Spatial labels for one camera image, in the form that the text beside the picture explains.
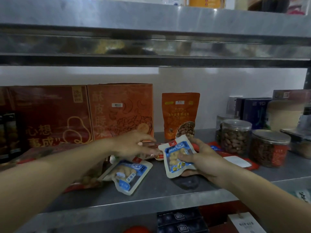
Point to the person's left hand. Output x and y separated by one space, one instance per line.
128 145

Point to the person's right hand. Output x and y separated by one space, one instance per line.
209 164

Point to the person's right thumb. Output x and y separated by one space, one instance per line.
186 158

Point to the person's left fingers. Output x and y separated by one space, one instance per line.
147 143

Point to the blue white snack packet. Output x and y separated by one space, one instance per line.
173 152
131 175

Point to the person's left forearm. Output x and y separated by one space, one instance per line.
48 177

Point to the person's right forearm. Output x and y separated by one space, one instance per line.
264 198

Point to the small red snack packet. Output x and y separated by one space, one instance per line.
156 155

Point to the metal shelf board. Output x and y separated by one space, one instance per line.
145 33
170 194

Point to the orange cardboard box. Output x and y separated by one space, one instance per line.
121 111

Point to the orange stand-up nut pouch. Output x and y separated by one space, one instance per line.
178 111

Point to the clear jar of nuts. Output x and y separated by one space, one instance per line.
234 138
220 123

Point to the flat red packet white label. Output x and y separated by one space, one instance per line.
239 161

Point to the dark blue carton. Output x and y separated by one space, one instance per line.
183 228
178 215

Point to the grey white box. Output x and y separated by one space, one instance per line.
232 105

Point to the red nut bag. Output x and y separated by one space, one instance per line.
87 181

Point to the clear jar red label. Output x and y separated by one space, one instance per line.
268 149

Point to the dark blue box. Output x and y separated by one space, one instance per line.
255 112

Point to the red round object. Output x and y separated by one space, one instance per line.
137 230

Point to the white paper tag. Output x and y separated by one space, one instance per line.
245 224

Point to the dark red gift box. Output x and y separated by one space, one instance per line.
48 116

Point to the clear lidded container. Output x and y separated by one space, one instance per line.
300 143

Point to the mauve box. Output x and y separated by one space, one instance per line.
291 95

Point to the white printed packet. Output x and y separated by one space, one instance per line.
303 196

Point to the white can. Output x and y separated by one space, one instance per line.
175 0

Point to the orange container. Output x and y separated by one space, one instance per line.
206 1

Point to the dark container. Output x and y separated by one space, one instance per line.
268 4

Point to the pink packet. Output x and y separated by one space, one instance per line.
297 6

